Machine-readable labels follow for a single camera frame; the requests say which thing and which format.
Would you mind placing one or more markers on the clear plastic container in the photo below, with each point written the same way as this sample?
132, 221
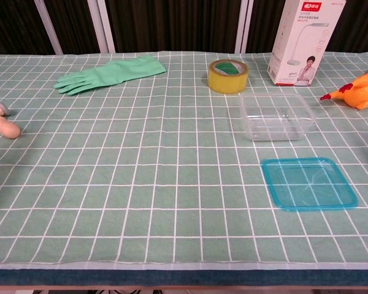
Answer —
276, 133

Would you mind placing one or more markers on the green white checkered tablecloth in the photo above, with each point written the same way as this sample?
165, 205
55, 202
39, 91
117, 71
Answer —
141, 153

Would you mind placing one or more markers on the green rubber glove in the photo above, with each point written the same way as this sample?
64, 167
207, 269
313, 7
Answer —
110, 75

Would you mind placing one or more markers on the white metal frame post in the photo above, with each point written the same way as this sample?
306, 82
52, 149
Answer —
105, 27
49, 29
243, 27

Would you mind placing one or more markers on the orange rubber chicken toy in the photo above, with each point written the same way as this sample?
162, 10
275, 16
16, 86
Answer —
363, 90

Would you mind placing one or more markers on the black pleated curtain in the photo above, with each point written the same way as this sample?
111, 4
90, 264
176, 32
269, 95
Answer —
171, 24

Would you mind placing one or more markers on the dark blue under cloth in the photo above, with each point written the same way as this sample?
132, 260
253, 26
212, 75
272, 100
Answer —
171, 278

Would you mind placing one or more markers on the white desk lamp box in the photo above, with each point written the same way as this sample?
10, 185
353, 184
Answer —
297, 39

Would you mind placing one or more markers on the yellow packing tape roll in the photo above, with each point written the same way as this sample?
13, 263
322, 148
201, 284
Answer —
227, 82

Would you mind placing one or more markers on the beige wooden toy hammer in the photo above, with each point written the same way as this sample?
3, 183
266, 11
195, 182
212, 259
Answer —
7, 128

